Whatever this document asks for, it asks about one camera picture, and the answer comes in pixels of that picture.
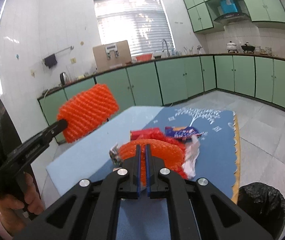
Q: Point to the group of glass jars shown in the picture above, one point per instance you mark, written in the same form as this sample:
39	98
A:
262	50

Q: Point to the person's left hand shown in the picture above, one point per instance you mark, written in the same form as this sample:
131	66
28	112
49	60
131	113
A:
12	206

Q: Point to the white window blind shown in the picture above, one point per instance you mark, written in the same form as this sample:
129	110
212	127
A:
132	22

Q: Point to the white pot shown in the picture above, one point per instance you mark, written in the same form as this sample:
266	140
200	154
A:
232	47

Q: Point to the chrome faucet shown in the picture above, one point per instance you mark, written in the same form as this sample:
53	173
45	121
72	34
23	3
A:
164	45

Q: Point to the black wok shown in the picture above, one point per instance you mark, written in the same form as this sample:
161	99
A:
247	48

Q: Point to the white plastic bag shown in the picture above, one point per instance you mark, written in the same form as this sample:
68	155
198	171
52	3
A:
191	157

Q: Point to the blue snack packet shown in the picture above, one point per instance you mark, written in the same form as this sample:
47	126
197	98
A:
181	132

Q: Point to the red snack packet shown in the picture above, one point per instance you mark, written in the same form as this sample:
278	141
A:
136	135

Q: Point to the orange foam fruit net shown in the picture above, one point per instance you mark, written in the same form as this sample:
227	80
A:
87	112
155	155

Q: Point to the small printed wrapper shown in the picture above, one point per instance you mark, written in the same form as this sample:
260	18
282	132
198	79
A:
115	156

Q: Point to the green base cabinets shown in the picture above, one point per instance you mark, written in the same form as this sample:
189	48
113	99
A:
172	80

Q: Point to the cardboard box with metal latches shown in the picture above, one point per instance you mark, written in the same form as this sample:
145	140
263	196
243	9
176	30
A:
122	55

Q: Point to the metal towel rail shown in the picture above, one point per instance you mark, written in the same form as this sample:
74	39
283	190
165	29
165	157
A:
62	50

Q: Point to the trash bin with black bag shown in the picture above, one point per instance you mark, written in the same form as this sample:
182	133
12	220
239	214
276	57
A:
262	205

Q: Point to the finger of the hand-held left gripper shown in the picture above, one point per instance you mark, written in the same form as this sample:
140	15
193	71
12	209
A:
41	138

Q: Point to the blue tablecloth white tree print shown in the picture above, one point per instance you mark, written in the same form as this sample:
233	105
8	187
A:
215	155

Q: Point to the light blue table cover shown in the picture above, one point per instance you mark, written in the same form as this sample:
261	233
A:
95	160

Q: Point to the dark towel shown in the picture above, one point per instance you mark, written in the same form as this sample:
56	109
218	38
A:
50	61

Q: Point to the wooden table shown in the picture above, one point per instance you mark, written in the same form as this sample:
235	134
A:
237	160

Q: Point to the green wall cabinets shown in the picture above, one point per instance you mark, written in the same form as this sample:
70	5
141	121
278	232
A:
265	5

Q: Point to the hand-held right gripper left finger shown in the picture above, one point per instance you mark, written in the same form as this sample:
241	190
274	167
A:
138	172

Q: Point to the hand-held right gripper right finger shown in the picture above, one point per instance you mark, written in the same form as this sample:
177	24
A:
148	172

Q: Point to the blue box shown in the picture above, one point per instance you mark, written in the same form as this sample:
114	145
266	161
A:
228	6

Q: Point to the red foam fruit net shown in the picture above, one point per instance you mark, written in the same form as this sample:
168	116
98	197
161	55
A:
166	136

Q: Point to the range hood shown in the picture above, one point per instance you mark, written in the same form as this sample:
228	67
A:
231	17

